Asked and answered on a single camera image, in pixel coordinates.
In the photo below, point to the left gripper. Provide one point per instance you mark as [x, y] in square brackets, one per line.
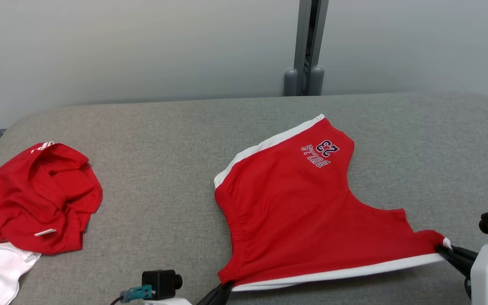
[167, 302]

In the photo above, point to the red Bulls shorts white band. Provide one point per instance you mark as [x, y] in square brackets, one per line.
[295, 212]

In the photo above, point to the red shirt with white sleeves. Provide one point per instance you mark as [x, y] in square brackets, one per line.
[36, 199]

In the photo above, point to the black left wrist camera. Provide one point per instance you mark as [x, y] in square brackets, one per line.
[159, 284]

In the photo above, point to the teal left camera connector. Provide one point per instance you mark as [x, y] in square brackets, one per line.
[138, 293]

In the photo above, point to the grey metal partition post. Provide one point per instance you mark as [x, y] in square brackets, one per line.
[303, 42]

